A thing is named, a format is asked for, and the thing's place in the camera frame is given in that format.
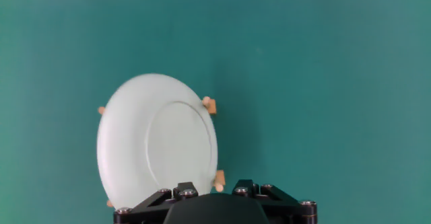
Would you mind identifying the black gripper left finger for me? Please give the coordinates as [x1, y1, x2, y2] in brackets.
[113, 182, 199, 224]

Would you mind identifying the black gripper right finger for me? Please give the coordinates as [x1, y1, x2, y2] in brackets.
[232, 179, 318, 224]

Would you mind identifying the pale green round dish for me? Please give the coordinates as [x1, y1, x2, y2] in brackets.
[96, 73, 219, 211]

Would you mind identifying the wooden dish rack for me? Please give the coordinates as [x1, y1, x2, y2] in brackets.
[97, 96, 226, 209]

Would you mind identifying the green table mat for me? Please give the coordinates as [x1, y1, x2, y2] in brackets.
[0, 0, 431, 224]

